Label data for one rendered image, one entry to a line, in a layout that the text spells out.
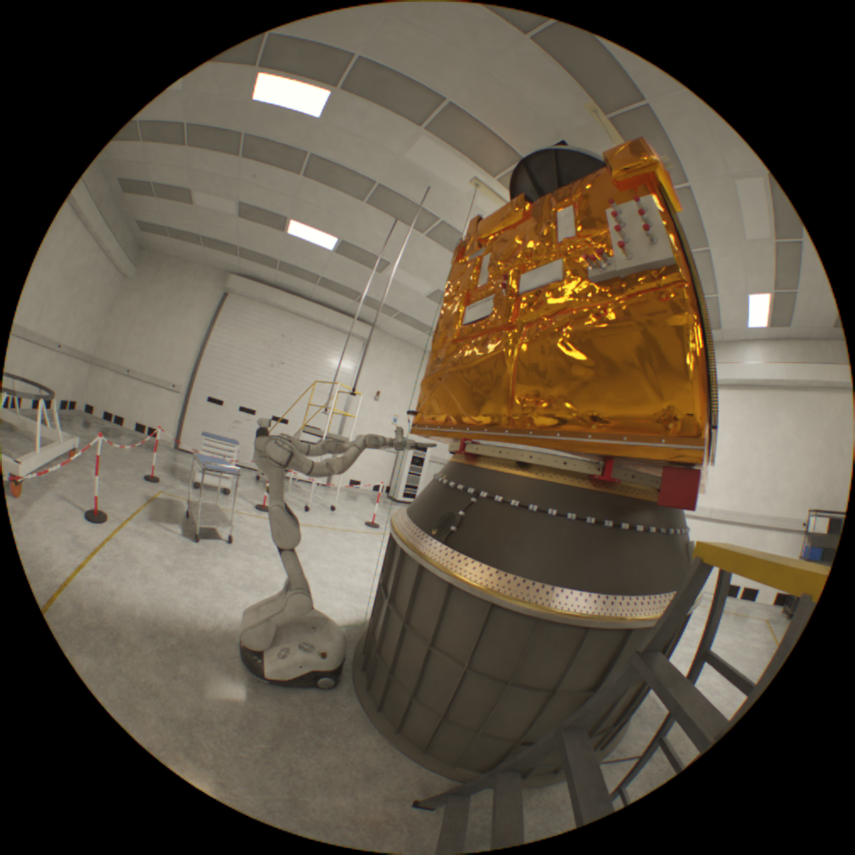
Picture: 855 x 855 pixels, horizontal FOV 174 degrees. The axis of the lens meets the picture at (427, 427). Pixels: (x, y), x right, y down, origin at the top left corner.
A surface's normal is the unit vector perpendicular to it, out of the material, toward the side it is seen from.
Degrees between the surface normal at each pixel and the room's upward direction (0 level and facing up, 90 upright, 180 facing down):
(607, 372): 90
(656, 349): 89
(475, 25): 180
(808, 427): 90
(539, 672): 90
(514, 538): 62
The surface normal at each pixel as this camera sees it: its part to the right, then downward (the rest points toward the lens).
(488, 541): -0.47, -0.66
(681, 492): -0.82, -0.25
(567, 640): -0.33, -0.18
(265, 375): 0.55, 0.04
